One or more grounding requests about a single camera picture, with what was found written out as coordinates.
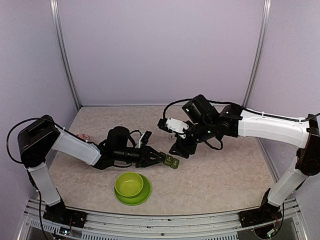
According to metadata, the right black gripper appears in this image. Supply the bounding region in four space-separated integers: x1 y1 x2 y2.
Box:
168 120 215 159

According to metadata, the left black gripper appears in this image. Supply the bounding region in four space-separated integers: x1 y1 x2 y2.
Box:
114 143 165 168

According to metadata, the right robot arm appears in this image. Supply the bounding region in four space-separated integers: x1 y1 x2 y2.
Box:
157 94 320 222

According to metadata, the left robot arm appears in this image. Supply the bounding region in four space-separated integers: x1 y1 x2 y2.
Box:
17 115 166 223

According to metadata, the green bowl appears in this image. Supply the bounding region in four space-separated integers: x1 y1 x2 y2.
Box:
114 172 144 198

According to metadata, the green plate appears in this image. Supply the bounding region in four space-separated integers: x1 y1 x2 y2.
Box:
114 174 151 206

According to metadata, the red patterned white bowl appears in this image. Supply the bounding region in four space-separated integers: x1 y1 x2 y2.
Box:
76 133 91 142

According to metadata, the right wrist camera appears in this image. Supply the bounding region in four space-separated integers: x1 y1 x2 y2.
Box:
157 117 189 134

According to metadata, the aluminium front rail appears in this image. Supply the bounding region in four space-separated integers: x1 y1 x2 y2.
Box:
17 197 308 240

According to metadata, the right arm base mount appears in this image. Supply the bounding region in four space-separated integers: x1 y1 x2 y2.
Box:
238 208 282 228

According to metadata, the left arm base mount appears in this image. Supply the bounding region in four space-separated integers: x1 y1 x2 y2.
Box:
43 208 88 229

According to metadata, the right aluminium frame post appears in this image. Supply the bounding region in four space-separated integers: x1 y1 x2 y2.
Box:
242 0 272 107

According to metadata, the aluminium frame post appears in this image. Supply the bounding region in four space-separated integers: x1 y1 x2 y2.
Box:
242 0 272 107
50 0 82 112

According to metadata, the left aluminium frame post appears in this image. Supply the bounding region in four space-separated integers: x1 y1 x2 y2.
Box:
50 0 82 112

